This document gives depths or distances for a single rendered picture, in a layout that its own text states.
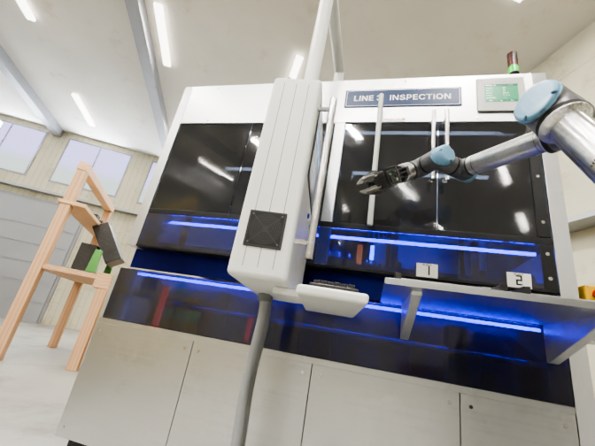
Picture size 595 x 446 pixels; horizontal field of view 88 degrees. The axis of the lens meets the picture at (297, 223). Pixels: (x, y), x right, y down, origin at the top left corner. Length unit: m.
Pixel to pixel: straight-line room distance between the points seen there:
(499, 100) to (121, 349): 2.19
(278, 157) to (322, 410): 0.97
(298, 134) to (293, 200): 0.25
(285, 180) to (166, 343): 1.00
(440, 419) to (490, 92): 1.50
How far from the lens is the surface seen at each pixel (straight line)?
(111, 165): 10.51
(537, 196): 1.69
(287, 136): 1.09
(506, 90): 1.98
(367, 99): 1.89
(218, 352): 1.52
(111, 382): 1.80
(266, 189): 0.99
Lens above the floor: 0.66
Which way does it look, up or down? 20 degrees up
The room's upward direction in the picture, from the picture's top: 10 degrees clockwise
